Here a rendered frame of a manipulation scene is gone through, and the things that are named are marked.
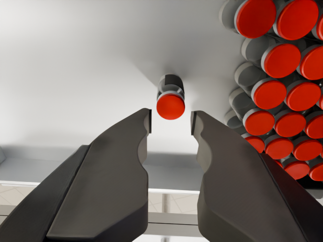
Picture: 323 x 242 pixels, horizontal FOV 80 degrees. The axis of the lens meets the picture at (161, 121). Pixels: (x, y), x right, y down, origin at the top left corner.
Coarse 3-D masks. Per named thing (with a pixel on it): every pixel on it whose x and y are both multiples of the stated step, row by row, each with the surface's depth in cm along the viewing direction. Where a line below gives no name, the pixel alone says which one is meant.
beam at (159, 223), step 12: (0, 216) 98; (156, 216) 101; (168, 216) 101; (180, 216) 101; (192, 216) 102; (156, 228) 96; (168, 228) 96; (180, 228) 96; (192, 228) 96; (144, 240) 95; (156, 240) 95; (180, 240) 94; (192, 240) 94; (204, 240) 94
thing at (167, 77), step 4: (168, 76) 16; (172, 76) 16; (176, 76) 16; (168, 80) 15; (172, 80) 15; (176, 80) 15; (180, 80) 16; (176, 84) 15; (180, 84) 15; (184, 92) 15
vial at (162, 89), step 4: (164, 76) 16; (160, 80) 16; (164, 80) 16; (160, 84) 16; (164, 84) 15; (168, 84) 15; (172, 84) 15; (160, 88) 15; (164, 88) 14; (168, 88) 14; (172, 88) 14; (176, 88) 14; (180, 88) 14; (160, 92) 14; (164, 92) 14; (168, 92) 14; (172, 92) 13; (176, 92) 14; (180, 92) 14; (160, 96) 14; (180, 96) 14; (184, 96) 15; (184, 100) 15
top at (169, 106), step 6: (162, 96) 13; (168, 96) 13; (174, 96) 13; (162, 102) 13; (168, 102) 13; (174, 102) 13; (180, 102) 13; (156, 108) 14; (162, 108) 14; (168, 108) 14; (174, 108) 14; (180, 108) 14; (162, 114) 14; (168, 114) 14; (174, 114) 14; (180, 114) 14
